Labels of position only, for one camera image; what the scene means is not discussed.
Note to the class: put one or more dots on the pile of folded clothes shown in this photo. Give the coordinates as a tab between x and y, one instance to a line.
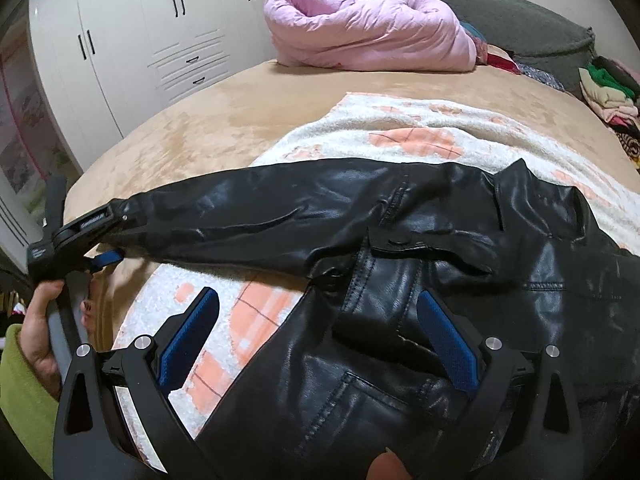
612	95

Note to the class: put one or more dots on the white orange printed blanket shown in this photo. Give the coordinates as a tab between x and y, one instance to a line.
400	115

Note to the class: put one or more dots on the dark floral cloth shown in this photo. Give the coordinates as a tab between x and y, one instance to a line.
542	77

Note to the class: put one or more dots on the bed with tan sheet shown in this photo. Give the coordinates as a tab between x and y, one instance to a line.
200	125

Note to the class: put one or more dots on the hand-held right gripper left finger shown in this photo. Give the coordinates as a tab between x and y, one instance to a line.
192	340

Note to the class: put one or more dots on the pink pillow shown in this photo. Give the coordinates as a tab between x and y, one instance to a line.
360	25

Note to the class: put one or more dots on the red cloth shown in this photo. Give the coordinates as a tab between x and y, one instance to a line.
500	60

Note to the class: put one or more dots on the person's left hand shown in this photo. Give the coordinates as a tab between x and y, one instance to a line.
35	330

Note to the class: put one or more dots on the black leather jacket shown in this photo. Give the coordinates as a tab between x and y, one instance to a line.
350	220

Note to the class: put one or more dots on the person's right hand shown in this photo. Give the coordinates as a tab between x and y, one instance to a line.
386	467

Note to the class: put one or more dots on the white wardrobe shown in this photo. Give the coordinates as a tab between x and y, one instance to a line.
125	35

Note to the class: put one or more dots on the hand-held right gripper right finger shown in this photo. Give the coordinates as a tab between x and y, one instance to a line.
450	345

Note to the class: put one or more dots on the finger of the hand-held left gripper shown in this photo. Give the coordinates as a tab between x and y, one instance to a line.
127	212
107	258

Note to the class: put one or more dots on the grey headboard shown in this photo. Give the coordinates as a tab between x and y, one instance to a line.
525	25

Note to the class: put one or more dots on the person's left forearm green sleeve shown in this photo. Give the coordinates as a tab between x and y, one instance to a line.
25	410

